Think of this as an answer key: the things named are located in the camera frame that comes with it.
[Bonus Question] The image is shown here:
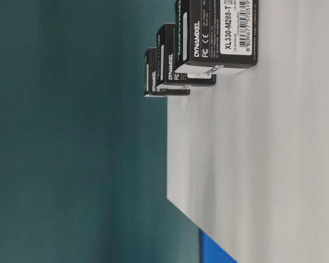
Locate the far black Dynamixel box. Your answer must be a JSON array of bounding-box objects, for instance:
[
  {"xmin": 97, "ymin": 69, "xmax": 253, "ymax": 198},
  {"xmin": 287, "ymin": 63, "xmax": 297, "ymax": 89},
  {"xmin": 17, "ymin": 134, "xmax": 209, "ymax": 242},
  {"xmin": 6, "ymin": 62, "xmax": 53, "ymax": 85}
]
[{"xmin": 144, "ymin": 48, "xmax": 190, "ymax": 98}]

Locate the black dynamixel box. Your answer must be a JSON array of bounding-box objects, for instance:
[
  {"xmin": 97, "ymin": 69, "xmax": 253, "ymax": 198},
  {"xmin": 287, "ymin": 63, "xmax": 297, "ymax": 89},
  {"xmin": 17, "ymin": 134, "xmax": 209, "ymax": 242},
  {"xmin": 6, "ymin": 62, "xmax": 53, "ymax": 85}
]
[
  {"xmin": 155, "ymin": 24, "xmax": 216, "ymax": 96},
  {"xmin": 144, "ymin": 48, "xmax": 190, "ymax": 98},
  {"xmin": 175, "ymin": 0, "xmax": 258, "ymax": 75}
]

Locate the middle black Dynamixel box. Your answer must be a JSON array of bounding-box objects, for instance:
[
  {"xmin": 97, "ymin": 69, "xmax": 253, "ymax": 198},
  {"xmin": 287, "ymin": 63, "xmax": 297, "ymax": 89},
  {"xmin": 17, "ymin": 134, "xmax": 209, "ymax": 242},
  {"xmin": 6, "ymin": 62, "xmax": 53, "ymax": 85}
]
[{"xmin": 155, "ymin": 24, "xmax": 216, "ymax": 96}]

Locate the white base platform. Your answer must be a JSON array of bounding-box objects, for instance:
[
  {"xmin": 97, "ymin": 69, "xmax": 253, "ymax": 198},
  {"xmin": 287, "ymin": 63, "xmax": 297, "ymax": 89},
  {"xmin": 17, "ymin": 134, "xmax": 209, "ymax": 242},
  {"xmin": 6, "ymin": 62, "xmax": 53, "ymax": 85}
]
[{"xmin": 167, "ymin": 1, "xmax": 329, "ymax": 262}]

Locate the near black Dynamixel box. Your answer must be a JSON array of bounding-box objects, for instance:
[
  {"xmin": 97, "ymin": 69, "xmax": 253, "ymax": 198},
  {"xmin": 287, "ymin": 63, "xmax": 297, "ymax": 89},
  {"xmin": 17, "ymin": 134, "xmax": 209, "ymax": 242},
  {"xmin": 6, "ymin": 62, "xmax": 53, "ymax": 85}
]
[{"xmin": 175, "ymin": 0, "xmax": 258, "ymax": 75}]

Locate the blue surface under base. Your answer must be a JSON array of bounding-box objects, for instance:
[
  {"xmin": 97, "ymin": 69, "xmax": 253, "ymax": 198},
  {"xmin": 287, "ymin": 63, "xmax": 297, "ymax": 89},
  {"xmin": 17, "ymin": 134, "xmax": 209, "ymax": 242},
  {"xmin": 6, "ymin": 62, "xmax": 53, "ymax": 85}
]
[{"xmin": 199, "ymin": 229, "xmax": 237, "ymax": 263}]

